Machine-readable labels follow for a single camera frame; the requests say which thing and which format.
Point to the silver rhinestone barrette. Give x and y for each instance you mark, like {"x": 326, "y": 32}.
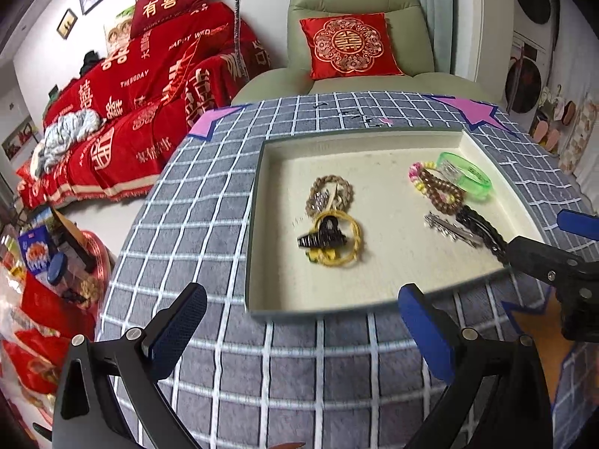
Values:
{"x": 449, "y": 229}

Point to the green translucent bangle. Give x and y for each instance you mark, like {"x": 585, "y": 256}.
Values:
{"x": 472, "y": 182}

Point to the dark cloth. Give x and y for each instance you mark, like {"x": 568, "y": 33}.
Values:
{"x": 91, "y": 61}

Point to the blue snack box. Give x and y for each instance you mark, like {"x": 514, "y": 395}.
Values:
{"x": 35, "y": 252}

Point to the black braided hair band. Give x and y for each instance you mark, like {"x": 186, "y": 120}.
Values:
{"x": 477, "y": 227}

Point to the black hair claw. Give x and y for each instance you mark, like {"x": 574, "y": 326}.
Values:
{"x": 323, "y": 236}

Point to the red embroidered cushion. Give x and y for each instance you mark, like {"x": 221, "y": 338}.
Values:
{"x": 348, "y": 44}

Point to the green tray with cream lining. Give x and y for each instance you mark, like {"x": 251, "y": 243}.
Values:
{"x": 397, "y": 266}

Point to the cartoon print cushion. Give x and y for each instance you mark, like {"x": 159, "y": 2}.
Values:
{"x": 119, "y": 32}

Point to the grey white knitted blanket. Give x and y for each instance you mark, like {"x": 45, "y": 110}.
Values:
{"x": 61, "y": 135}

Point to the gold metal hair clip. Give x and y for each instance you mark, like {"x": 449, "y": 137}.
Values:
{"x": 320, "y": 202}

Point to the jar with blue lid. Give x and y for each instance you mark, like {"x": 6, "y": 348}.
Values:
{"x": 58, "y": 266}

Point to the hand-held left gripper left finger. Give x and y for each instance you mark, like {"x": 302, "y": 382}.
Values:
{"x": 182, "y": 322}

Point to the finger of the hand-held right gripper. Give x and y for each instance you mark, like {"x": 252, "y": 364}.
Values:
{"x": 578, "y": 223}
{"x": 533, "y": 255}

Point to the orange star sticker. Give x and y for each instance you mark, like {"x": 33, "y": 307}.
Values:
{"x": 538, "y": 322}

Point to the large purple star sticker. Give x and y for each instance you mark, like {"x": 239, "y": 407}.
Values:
{"x": 468, "y": 110}

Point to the pale green curtain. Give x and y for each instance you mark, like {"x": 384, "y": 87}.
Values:
{"x": 421, "y": 9}

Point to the sofa with red cover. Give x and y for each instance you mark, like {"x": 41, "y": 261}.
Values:
{"x": 140, "y": 103}

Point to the small framed wall picture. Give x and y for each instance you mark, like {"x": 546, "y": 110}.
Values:
{"x": 67, "y": 22}

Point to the red pillow with gold print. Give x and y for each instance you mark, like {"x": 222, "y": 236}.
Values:
{"x": 164, "y": 0}

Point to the small purple star sticker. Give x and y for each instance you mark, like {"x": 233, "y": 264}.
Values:
{"x": 210, "y": 124}

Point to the pile of red gift packages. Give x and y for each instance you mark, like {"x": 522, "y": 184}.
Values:
{"x": 42, "y": 336}

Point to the row of slippers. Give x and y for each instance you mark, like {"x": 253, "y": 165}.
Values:
{"x": 552, "y": 126}

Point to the small silver hair clip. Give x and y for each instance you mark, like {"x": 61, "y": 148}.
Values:
{"x": 450, "y": 168}

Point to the grey checked tablecloth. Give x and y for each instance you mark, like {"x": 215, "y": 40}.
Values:
{"x": 196, "y": 224}

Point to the white washing machine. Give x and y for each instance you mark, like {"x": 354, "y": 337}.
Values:
{"x": 524, "y": 82}

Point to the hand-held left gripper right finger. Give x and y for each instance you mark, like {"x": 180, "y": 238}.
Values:
{"x": 426, "y": 332}

